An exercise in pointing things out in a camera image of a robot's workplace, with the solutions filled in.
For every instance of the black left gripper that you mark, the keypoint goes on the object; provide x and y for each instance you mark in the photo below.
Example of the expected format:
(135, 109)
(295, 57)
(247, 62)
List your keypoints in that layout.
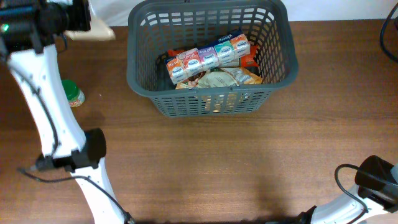
(83, 9)

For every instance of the cream bag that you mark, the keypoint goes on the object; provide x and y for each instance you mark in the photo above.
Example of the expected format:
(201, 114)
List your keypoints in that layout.
(99, 31)

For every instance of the green lid cheese shaker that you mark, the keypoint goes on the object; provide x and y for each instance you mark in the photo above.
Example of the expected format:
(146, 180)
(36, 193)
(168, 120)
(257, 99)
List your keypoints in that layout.
(75, 96)

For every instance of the tan crinkled snack bag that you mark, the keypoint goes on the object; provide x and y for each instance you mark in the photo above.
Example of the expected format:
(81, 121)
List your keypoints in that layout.
(221, 77)

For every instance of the blue tissue multipack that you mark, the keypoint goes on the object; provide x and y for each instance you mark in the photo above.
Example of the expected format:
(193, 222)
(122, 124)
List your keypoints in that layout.
(227, 48)

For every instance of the orange spaghetti package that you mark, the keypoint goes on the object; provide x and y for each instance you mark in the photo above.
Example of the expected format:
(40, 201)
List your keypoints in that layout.
(245, 61)

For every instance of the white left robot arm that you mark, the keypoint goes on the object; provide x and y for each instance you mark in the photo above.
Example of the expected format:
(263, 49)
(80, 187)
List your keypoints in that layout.
(28, 32)

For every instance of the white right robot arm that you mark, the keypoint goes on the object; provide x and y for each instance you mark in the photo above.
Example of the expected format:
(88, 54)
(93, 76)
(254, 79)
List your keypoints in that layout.
(374, 193)

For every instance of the grey plastic slotted basket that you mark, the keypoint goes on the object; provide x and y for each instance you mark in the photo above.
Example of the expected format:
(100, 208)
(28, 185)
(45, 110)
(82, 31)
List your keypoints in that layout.
(158, 26)

